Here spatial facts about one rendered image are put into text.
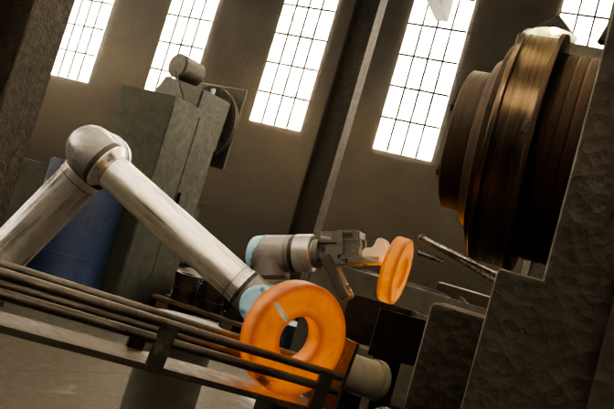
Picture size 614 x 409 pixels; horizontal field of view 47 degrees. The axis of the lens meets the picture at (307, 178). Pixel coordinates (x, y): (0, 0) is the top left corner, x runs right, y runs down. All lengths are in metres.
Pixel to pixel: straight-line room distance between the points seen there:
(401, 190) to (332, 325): 10.85
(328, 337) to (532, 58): 0.61
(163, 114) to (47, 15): 1.11
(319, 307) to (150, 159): 3.88
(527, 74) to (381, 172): 10.74
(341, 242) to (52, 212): 0.72
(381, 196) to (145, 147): 7.50
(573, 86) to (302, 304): 0.61
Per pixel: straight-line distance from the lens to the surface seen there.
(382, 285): 1.58
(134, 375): 2.59
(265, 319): 0.93
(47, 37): 4.15
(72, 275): 4.74
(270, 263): 1.69
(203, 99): 9.13
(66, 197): 1.84
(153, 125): 4.85
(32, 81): 4.11
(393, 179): 11.89
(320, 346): 0.99
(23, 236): 1.87
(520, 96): 1.23
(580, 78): 1.29
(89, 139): 1.69
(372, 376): 1.05
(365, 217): 11.91
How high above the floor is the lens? 0.84
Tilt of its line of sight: 4 degrees up
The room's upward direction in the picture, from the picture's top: 16 degrees clockwise
